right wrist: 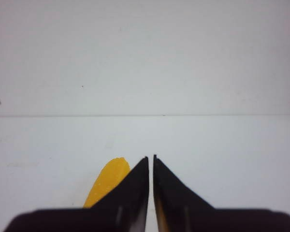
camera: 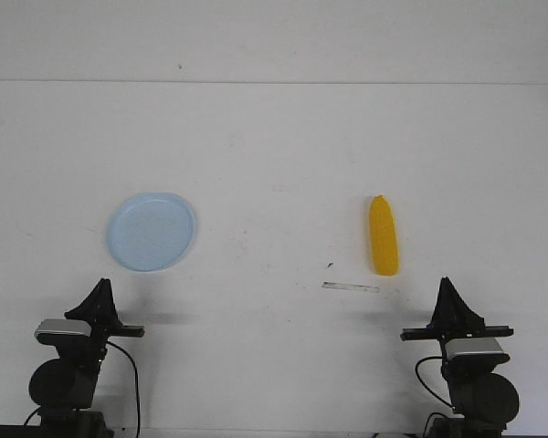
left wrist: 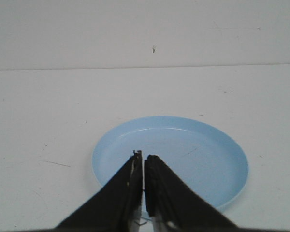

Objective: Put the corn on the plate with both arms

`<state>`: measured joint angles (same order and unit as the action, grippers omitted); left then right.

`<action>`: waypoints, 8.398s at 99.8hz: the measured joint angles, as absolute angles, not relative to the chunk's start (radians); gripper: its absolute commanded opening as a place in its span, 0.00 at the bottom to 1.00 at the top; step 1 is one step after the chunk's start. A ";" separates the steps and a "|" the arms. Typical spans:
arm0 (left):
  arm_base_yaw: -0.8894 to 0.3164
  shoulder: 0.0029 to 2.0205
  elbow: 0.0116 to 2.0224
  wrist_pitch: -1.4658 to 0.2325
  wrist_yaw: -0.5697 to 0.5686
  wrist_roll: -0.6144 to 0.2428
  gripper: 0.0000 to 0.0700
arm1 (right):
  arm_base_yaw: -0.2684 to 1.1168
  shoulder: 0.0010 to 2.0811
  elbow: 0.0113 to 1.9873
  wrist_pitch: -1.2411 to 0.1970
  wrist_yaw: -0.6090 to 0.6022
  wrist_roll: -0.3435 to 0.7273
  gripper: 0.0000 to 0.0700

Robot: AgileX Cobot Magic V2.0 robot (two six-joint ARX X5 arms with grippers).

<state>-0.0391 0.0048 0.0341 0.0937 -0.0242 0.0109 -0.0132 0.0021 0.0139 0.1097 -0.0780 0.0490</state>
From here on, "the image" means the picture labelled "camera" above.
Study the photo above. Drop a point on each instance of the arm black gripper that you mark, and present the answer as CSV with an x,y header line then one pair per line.
x,y
92,351
464,322

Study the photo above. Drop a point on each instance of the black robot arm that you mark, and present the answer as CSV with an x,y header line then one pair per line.
x,y
482,402
64,388

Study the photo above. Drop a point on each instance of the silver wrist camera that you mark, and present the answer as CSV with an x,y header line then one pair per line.
x,y
58,331
472,347

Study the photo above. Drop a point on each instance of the yellow corn cob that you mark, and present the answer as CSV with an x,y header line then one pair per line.
x,y
383,238

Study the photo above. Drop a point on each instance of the clear tape strip on table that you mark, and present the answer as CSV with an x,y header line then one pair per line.
x,y
350,287

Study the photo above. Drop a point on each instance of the light blue round plate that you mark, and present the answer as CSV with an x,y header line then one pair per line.
x,y
151,231

